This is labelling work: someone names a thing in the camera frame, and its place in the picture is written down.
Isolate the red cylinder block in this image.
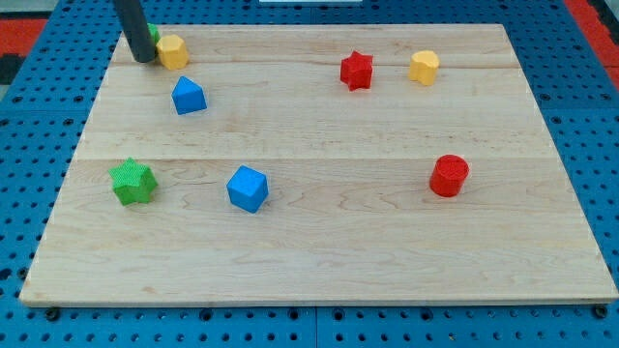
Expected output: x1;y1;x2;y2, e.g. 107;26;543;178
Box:
429;154;470;197

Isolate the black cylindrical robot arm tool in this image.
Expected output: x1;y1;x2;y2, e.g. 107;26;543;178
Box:
112;0;157;63

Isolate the wooden board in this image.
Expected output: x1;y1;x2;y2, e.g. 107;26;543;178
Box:
20;24;618;307

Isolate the green star block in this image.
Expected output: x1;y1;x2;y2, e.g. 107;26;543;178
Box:
108;158;158;206

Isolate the yellow hexagon block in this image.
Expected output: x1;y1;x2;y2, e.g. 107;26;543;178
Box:
156;35;189;70

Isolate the blue triangle block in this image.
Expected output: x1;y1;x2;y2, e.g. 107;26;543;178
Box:
171;76;207;115

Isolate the blue cube block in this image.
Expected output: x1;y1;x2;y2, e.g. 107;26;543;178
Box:
226;165;269;214

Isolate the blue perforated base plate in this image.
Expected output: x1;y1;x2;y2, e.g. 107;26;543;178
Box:
1;0;618;347

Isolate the red star block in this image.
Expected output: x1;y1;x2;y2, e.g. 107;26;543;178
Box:
339;50;373;91

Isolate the green block behind tool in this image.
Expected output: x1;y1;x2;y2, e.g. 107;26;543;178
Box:
147;22;161;45

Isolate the yellow heart block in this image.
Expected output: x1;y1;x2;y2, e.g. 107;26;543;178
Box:
408;50;440;86

